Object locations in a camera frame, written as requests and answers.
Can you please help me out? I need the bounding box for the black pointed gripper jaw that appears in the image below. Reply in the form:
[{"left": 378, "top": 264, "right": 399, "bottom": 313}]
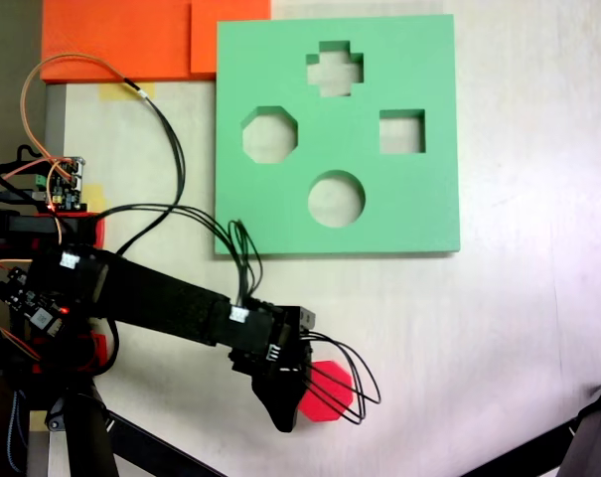
[{"left": 251, "top": 369, "right": 308, "bottom": 434}]

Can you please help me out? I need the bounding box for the red octagonal pillar block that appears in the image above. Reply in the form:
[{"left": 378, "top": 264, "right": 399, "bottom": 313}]
[{"left": 298, "top": 359, "right": 356, "bottom": 424}]

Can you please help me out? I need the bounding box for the thin black tripod strut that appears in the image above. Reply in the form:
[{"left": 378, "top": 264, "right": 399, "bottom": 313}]
[
  {"left": 457, "top": 417, "right": 580, "bottom": 477},
  {"left": 103, "top": 408, "right": 227, "bottom": 477}
]

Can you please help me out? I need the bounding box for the red base clamp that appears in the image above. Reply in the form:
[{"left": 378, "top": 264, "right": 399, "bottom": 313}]
[{"left": 30, "top": 331, "right": 108, "bottom": 374}]

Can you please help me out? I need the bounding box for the green shape sorter board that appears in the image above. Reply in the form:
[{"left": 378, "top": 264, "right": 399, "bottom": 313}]
[{"left": 213, "top": 13, "right": 462, "bottom": 258}]

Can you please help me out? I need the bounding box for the yellow tape square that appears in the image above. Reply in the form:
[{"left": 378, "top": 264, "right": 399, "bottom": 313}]
[
  {"left": 82, "top": 183, "right": 106, "bottom": 214},
  {"left": 28, "top": 408, "right": 51, "bottom": 434}
]

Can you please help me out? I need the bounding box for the black controller circuit board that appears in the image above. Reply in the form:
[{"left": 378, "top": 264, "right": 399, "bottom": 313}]
[{"left": 0, "top": 265, "right": 72, "bottom": 340}]

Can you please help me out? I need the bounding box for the small circuit board green terminal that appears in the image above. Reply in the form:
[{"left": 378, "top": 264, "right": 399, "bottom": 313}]
[{"left": 35, "top": 155, "right": 89, "bottom": 214}]

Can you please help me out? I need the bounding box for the yellow tape strip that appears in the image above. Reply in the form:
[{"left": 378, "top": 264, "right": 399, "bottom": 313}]
[{"left": 97, "top": 80, "right": 158, "bottom": 101}]

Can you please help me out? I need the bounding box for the notched black tripod leg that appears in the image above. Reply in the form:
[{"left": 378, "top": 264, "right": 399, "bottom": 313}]
[{"left": 556, "top": 374, "right": 601, "bottom": 477}]

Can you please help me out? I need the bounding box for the large orange flat board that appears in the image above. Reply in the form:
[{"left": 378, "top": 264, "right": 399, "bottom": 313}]
[{"left": 40, "top": 0, "right": 194, "bottom": 84}]

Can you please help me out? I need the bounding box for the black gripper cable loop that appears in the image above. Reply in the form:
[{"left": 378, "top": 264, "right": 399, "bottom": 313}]
[{"left": 299, "top": 331, "right": 383, "bottom": 426}]

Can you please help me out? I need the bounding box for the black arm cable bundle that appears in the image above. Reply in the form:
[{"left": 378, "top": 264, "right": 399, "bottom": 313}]
[{"left": 99, "top": 202, "right": 264, "bottom": 308}]

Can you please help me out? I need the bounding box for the black spliced cable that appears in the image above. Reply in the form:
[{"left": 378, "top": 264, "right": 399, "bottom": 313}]
[{"left": 114, "top": 78, "right": 188, "bottom": 257}]

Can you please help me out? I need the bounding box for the blue braided cable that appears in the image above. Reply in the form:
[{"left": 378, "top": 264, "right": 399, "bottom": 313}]
[{"left": 5, "top": 389, "right": 26, "bottom": 474}]

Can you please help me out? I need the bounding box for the orange wire loop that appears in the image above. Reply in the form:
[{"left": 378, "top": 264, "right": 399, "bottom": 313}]
[{"left": 20, "top": 53, "right": 132, "bottom": 175}]

